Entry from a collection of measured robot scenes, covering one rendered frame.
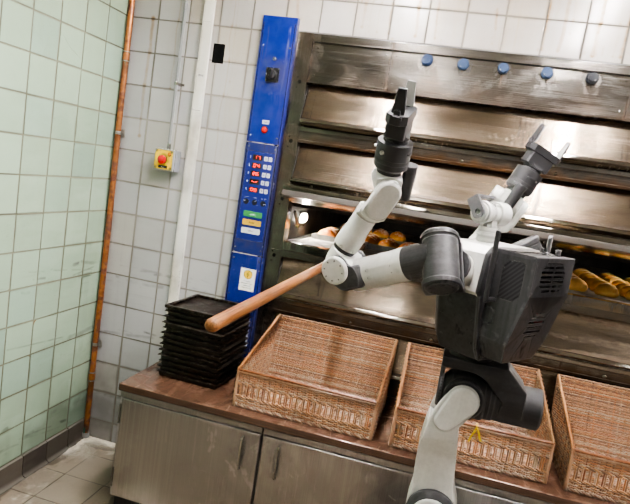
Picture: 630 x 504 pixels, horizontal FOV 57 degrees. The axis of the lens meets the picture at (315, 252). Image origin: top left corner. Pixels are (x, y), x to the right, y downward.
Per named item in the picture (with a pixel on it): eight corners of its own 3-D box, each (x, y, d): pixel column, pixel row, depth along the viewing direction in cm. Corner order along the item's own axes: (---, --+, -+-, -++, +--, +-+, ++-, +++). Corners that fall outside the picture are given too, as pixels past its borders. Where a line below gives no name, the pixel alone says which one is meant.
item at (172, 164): (160, 169, 276) (162, 148, 275) (179, 172, 274) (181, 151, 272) (152, 168, 269) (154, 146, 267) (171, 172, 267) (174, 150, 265)
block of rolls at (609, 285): (544, 271, 310) (546, 261, 310) (640, 288, 300) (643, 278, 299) (564, 289, 252) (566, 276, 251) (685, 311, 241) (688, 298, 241)
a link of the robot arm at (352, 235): (365, 205, 160) (330, 257, 169) (347, 209, 151) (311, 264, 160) (394, 229, 156) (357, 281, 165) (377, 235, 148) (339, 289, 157)
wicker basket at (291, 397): (269, 369, 270) (278, 312, 267) (389, 398, 258) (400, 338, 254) (229, 406, 224) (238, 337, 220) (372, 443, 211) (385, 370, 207)
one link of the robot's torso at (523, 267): (563, 369, 160) (591, 242, 155) (496, 384, 138) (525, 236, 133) (472, 336, 182) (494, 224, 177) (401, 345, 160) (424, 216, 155)
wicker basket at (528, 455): (396, 400, 257) (407, 340, 253) (528, 430, 246) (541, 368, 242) (386, 447, 210) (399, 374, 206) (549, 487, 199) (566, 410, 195)
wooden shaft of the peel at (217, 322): (215, 335, 114) (217, 320, 114) (201, 332, 115) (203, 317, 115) (364, 249, 279) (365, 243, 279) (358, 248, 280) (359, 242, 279)
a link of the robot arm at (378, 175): (372, 144, 150) (365, 184, 156) (377, 160, 141) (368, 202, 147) (415, 149, 151) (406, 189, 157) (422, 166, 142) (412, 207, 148)
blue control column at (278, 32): (302, 361, 469) (345, 90, 440) (321, 365, 466) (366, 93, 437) (200, 471, 283) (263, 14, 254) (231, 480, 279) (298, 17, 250)
